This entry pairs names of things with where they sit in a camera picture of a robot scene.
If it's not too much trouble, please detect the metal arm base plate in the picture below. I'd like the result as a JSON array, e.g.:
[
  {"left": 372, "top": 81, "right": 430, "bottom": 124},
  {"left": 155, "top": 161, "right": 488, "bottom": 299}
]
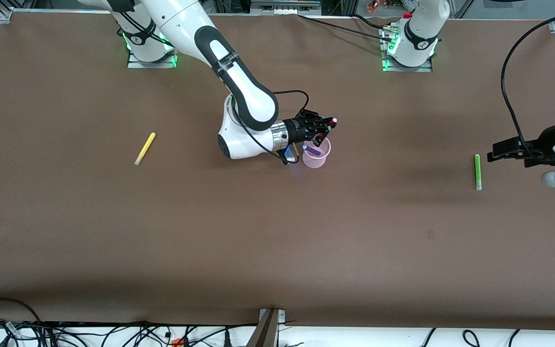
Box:
[
  {"left": 382, "top": 57, "right": 434, "bottom": 73},
  {"left": 127, "top": 48, "right": 178, "bottom": 69}
]

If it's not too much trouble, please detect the aluminium frame rail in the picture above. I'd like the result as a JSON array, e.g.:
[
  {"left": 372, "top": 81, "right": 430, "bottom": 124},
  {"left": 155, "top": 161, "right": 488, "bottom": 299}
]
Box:
[{"left": 250, "top": 0, "right": 322, "bottom": 15}]

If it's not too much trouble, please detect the metal table edge bracket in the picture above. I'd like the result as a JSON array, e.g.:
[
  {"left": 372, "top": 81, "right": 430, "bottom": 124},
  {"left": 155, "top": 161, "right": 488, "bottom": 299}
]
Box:
[{"left": 247, "top": 308, "right": 287, "bottom": 347}]

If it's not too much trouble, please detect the pink cup pen holder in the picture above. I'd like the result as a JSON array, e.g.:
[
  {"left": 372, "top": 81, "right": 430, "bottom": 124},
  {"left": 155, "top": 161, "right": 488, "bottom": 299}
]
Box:
[{"left": 302, "top": 135, "right": 332, "bottom": 169}]

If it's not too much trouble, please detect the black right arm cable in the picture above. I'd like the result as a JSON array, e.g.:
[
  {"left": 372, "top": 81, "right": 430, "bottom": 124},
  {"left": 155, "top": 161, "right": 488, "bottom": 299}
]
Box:
[{"left": 241, "top": 89, "right": 311, "bottom": 166}]

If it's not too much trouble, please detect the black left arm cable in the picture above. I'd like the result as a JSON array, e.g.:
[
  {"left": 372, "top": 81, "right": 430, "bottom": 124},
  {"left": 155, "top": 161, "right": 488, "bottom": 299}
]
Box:
[{"left": 500, "top": 0, "right": 555, "bottom": 162}]

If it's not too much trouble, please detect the yellow highlighter pen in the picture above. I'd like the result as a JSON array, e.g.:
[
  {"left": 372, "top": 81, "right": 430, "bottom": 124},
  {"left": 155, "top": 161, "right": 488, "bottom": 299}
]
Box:
[{"left": 134, "top": 132, "right": 157, "bottom": 166}]

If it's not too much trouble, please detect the black cable loop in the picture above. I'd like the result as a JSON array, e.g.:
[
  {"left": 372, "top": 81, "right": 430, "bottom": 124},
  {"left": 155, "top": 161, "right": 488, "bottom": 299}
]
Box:
[{"left": 0, "top": 297, "right": 43, "bottom": 334}]

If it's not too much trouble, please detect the black cable on table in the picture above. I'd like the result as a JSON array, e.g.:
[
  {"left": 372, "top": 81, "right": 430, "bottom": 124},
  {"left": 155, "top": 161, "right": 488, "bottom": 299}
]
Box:
[
  {"left": 351, "top": 13, "right": 394, "bottom": 32},
  {"left": 297, "top": 13, "right": 394, "bottom": 42}
]

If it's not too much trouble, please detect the tangled black cables bundle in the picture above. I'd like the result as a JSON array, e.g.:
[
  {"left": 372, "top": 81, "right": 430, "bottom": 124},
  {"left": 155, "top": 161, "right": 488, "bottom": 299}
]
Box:
[{"left": 0, "top": 318, "right": 259, "bottom": 347}]

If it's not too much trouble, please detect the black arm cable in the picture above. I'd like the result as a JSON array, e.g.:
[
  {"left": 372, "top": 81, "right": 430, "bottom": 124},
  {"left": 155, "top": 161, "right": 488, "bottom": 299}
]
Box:
[
  {"left": 241, "top": 89, "right": 311, "bottom": 166},
  {"left": 500, "top": 0, "right": 555, "bottom": 162}
]

